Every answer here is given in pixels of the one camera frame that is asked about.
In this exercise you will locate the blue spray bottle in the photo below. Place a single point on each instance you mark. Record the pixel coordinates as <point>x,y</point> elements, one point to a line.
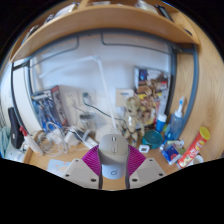
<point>175,125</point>

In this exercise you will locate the white cup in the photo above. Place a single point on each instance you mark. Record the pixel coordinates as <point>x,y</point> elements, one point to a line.
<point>198,160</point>

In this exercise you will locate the red yellow chips can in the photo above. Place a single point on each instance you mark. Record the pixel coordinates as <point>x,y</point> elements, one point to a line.
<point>193,148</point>

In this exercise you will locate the beige wall card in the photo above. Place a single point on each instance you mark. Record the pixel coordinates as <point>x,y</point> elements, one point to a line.
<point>125,96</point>

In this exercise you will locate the blue white tissue packet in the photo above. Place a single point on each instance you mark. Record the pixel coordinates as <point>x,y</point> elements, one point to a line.
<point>171,153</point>

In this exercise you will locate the small white square clock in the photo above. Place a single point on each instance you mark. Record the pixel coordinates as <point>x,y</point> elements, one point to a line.
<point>144,149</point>

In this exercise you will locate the white power strip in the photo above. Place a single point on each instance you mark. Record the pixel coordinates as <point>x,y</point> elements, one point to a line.
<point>89,141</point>

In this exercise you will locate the blue white-capped can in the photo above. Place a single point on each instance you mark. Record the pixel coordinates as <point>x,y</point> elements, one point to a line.
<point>160,123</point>

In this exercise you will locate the teal round dish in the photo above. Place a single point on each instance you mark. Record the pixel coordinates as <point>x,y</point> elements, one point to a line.
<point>152,139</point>

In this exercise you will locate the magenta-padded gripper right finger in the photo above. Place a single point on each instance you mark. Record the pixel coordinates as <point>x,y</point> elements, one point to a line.
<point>148,170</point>

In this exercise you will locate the wooden shelf unit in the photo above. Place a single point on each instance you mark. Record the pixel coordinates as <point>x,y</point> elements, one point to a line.
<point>100,26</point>

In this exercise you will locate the white wall socket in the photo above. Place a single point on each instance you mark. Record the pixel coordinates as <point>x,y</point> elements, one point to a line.
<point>71,100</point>

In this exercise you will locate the teal blanket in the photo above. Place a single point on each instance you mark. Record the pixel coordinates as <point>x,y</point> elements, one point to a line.
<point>3,141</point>

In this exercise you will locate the brown tree creature figure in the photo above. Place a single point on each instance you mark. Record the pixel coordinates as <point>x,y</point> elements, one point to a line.
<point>134,116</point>

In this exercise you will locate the large white power adapter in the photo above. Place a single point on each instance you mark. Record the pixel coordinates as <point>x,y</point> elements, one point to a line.
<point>71,137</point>

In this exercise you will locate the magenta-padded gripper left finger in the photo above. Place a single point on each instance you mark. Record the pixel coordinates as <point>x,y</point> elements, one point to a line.
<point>78,171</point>

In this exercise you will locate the grey white computer mouse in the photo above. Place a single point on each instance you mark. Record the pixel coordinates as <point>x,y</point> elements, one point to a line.
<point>113,153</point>

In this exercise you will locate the printed figure packaging box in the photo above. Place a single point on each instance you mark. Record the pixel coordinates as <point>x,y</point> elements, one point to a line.
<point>151,83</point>

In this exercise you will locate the steel cup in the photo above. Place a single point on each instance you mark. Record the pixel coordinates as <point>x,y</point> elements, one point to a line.
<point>88,123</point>

